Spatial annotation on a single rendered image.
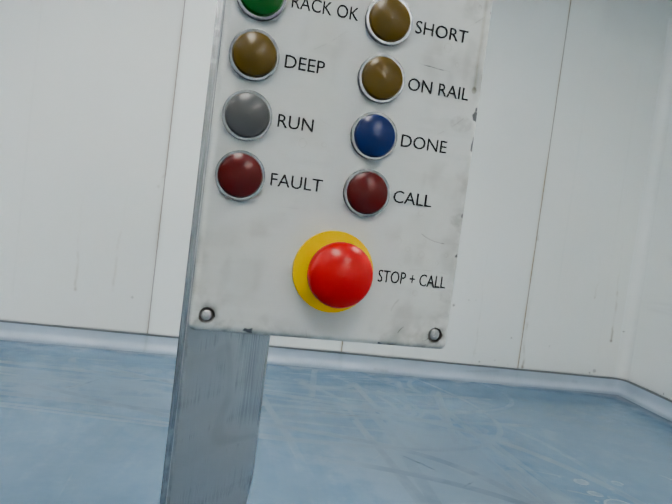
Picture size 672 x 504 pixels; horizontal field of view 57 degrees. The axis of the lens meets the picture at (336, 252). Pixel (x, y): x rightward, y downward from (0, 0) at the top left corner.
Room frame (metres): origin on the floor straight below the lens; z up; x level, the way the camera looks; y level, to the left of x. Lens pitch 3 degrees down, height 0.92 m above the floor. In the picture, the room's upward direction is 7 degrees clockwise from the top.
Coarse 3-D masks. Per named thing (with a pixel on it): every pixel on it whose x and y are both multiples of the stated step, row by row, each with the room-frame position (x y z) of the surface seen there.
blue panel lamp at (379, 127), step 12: (360, 120) 0.39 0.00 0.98; (372, 120) 0.39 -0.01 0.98; (384, 120) 0.39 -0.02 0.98; (360, 132) 0.39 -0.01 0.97; (372, 132) 0.39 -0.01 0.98; (384, 132) 0.39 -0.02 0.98; (360, 144) 0.39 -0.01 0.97; (372, 144) 0.39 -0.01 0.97; (384, 144) 0.39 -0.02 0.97; (372, 156) 0.39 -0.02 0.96
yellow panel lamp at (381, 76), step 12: (372, 60) 0.39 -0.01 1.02; (384, 60) 0.39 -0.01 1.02; (372, 72) 0.39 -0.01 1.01; (384, 72) 0.39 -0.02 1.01; (396, 72) 0.39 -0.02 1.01; (372, 84) 0.39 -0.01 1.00; (384, 84) 0.39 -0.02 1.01; (396, 84) 0.39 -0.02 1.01; (372, 96) 0.39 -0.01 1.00; (384, 96) 0.39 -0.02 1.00
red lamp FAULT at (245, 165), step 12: (228, 156) 0.37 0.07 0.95; (240, 156) 0.37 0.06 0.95; (228, 168) 0.37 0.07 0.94; (240, 168) 0.37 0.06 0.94; (252, 168) 0.37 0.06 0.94; (228, 180) 0.37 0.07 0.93; (240, 180) 0.37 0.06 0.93; (252, 180) 0.37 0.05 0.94; (228, 192) 0.37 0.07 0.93; (240, 192) 0.37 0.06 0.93; (252, 192) 0.38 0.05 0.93
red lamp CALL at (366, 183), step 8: (360, 176) 0.39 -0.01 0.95; (368, 176) 0.39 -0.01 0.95; (376, 176) 0.39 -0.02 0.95; (352, 184) 0.39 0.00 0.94; (360, 184) 0.39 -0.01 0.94; (368, 184) 0.39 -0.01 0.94; (376, 184) 0.39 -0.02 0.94; (384, 184) 0.39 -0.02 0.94; (352, 192) 0.39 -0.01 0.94; (360, 192) 0.39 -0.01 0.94; (368, 192) 0.39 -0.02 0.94; (376, 192) 0.39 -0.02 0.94; (384, 192) 0.39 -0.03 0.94; (352, 200) 0.39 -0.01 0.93; (360, 200) 0.39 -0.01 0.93; (368, 200) 0.39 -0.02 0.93; (376, 200) 0.39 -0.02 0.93; (384, 200) 0.39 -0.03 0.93; (360, 208) 0.39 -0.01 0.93; (368, 208) 0.39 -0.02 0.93; (376, 208) 0.39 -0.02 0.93
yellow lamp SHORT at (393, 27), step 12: (384, 0) 0.39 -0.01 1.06; (396, 0) 0.39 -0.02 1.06; (372, 12) 0.39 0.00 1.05; (384, 12) 0.39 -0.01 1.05; (396, 12) 0.39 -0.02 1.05; (408, 12) 0.39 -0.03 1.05; (372, 24) 0.39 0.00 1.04; (384, 24) 0.39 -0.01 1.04; (396, 24) 0.39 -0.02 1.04; (408, 24) 0.39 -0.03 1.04; (384, 36) 0.39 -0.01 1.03; (396, 36) 0.39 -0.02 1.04
